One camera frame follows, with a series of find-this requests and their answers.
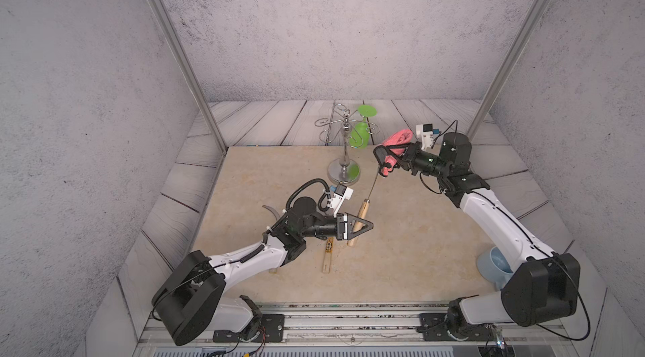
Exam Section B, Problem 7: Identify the pink fluffy rag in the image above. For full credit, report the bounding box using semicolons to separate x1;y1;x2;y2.
379;128;413;177

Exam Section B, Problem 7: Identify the green plastic goblet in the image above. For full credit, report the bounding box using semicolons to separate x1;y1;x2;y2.
349;104;377;149

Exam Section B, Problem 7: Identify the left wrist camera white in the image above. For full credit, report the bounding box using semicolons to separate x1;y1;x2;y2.
328;184;354;217

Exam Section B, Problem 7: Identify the aluminium frame post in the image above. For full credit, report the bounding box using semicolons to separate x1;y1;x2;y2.
146;0;228;154
466;0;551;140

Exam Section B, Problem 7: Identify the left aluminium frame post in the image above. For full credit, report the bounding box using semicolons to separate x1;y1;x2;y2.
146;0;228;154

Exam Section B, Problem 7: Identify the right aluminium frame post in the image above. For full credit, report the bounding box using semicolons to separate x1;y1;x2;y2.
466;0;551;140

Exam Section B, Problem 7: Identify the small sickle wooden handle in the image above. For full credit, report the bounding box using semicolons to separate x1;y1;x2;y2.
322;238;334;274
352;173;379;234
262;205;282;222

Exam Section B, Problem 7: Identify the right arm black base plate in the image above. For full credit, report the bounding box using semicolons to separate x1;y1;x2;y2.
416;313;493;342

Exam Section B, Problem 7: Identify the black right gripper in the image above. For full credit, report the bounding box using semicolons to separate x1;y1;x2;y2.
385;144;451;182

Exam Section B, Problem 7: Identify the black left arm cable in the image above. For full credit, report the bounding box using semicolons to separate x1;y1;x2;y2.
284;177;332;212

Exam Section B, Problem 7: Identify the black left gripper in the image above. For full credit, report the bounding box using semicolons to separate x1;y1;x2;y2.
297;214;371;244

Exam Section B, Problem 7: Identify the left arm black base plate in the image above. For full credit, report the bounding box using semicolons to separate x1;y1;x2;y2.
213;314;286;344

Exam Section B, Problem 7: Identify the aluminium mounting rail base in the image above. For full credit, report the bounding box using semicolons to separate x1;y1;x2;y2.
134;303;577;356

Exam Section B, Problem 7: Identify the chrome glass holder stand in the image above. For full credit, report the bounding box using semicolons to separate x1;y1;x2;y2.
314;104;380;186

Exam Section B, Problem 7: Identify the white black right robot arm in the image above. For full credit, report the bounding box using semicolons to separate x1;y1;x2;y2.
373;132;586;341

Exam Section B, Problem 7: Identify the light blue ceramic mug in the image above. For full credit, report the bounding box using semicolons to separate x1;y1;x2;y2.
476;247;513;291

